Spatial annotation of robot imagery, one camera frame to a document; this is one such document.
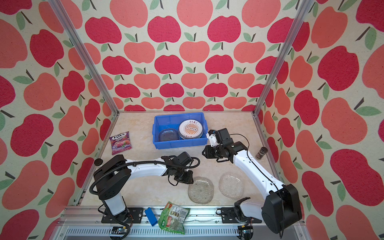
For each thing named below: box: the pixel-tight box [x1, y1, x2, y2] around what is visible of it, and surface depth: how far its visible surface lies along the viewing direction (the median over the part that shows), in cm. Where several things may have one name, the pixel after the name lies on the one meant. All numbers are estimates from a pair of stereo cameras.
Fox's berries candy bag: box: [109, 131, 132, 156], surface depth 101 cm
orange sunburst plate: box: [178, 119, 204, 140], surface depth 108 cm
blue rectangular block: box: [144, 207, 158, 227], surface depth 75 cm
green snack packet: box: [158, 201, 191, 235], surface depth 73 cm
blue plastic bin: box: [152, 112, 209, 150], surface depth 106 cm
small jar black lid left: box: [94, 158, 103, 166], surface depth 84 cm
